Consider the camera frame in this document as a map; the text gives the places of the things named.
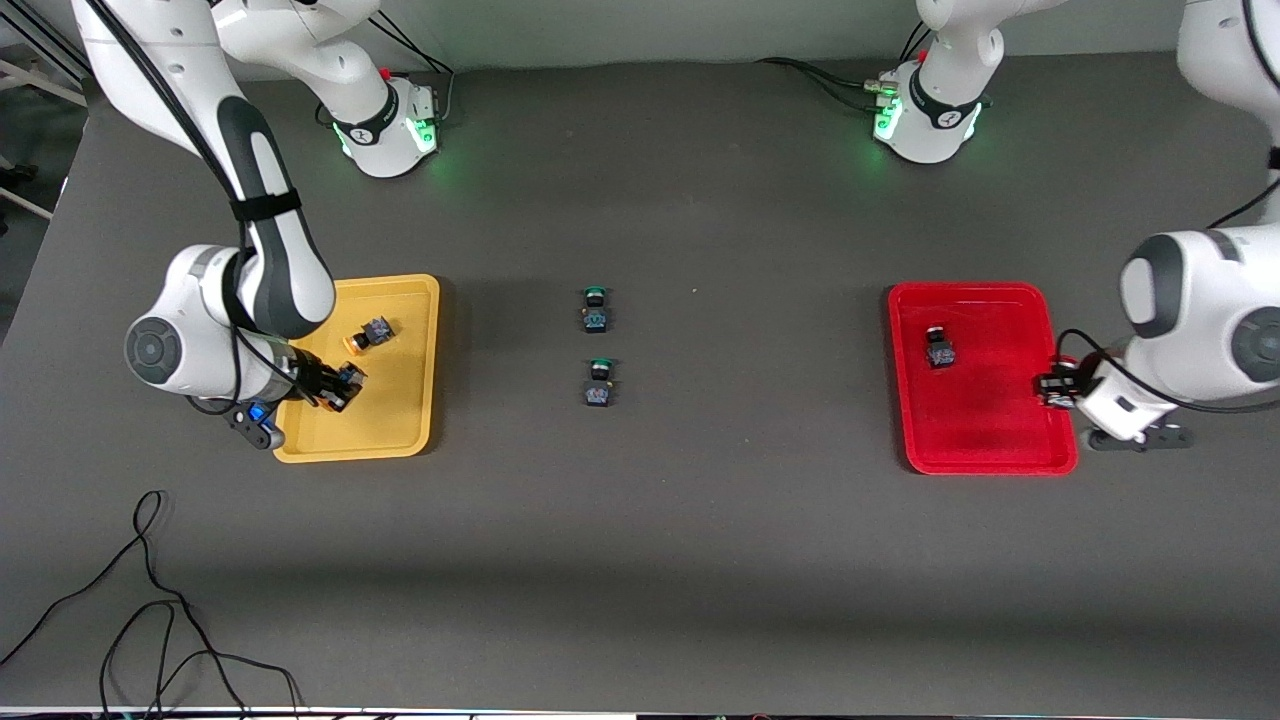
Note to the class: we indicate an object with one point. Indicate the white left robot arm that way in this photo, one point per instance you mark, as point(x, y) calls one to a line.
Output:
point(1200, 300)

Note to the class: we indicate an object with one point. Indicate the white frame bar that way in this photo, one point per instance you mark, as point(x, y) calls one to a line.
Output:
point(40, 82)

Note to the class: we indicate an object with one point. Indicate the yellow plastic tray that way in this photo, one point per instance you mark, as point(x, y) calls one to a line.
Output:
point(395, 400)

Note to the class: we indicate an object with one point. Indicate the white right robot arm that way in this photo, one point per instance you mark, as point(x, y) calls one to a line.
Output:
point(190, 300)

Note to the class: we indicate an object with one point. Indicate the dark grey table cloth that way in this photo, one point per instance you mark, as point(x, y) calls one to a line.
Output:
point(640, 560)

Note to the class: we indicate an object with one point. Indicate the black aluminium frame rail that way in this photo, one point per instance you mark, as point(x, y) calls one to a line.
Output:
point(40, 40)

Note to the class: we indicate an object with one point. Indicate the yellow push button switch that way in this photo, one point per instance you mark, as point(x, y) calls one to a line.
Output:
point(352, 380)
point(370, 335)

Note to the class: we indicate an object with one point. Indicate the red plastic tray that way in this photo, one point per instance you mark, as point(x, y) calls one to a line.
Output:
point(990, 400)

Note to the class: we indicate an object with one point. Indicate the green push button switch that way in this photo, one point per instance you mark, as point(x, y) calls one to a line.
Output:
point(599, 385)
point(596, 312)

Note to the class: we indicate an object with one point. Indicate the red push button switch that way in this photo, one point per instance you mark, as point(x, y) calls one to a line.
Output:
point(940, 350)
point(1055, 388)

